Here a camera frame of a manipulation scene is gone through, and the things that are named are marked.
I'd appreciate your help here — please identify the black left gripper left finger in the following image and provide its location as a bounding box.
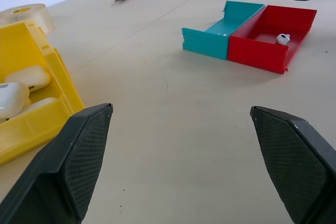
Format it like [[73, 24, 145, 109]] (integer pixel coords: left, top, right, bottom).
[[0, 103, 114, 224]]

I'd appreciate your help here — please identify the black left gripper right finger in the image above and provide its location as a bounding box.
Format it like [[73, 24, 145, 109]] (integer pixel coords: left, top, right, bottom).
[[250, 105, 336, 224]]

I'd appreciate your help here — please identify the yellow plastic bin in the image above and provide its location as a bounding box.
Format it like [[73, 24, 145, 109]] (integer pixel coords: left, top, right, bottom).
[[0, 19, 86, 166]]

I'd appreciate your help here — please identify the white earbud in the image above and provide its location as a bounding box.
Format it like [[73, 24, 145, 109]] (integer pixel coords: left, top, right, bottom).
[[275, 33, 291, 46]]

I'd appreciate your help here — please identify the teal plastic open tray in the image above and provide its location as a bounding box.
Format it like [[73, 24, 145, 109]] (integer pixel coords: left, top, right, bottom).
[[182, 0, 266, 60]]

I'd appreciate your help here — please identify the red plastic open tray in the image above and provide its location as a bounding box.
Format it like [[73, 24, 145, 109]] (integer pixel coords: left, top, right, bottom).
[[227, 4, 318, 75]]

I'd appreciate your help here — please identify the clear adhesive tape roll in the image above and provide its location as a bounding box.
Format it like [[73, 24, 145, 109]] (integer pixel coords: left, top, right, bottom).
[[0, 3, 57, 36]]

